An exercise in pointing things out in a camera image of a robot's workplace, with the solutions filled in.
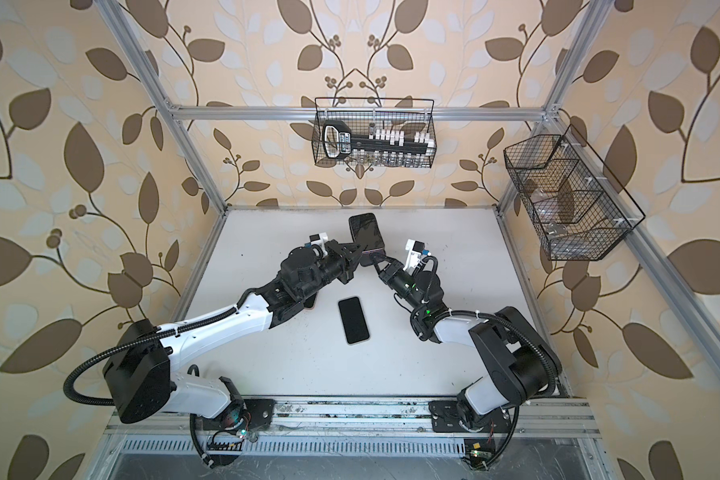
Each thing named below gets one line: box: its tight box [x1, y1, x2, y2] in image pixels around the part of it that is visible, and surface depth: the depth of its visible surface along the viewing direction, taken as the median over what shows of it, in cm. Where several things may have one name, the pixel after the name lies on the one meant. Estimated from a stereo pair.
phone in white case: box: [338, 296, 370, 344], surface depth 93 cm
